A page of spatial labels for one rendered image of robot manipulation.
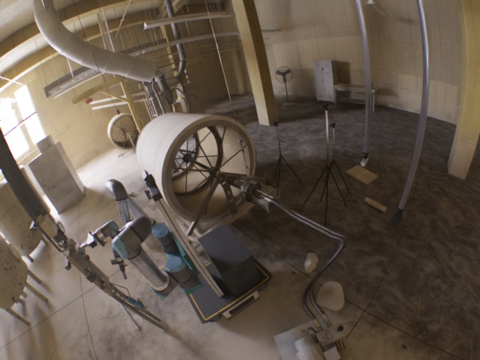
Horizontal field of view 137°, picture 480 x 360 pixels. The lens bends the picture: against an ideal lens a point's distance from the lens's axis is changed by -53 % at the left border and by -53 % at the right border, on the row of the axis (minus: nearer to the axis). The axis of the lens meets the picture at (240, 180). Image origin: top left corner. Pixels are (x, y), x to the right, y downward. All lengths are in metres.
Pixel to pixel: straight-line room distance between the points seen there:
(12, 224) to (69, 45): 4.93
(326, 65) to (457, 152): 6.25
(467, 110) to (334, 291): 4.19
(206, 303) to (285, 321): 0.90
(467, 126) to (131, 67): 8.35
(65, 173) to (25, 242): 2.78
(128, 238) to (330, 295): 2.17
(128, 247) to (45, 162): 6.90
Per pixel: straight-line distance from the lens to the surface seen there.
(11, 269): 4.76
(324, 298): 2.54
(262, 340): 2.42
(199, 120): 2.71
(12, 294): 4.82
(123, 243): 1.03
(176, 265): 1.52
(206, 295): 2.40
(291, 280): 2.64
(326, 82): 9.28
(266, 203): 2.26
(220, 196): 3.78
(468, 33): 4.89
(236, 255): 1.91
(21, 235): 6.57
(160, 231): 1.86
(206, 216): 3.22
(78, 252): 1.67
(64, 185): 7.84
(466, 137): 5.08
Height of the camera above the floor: 2.37
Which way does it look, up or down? 33 degrees down
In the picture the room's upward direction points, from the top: 15 degrees counter-clockwise
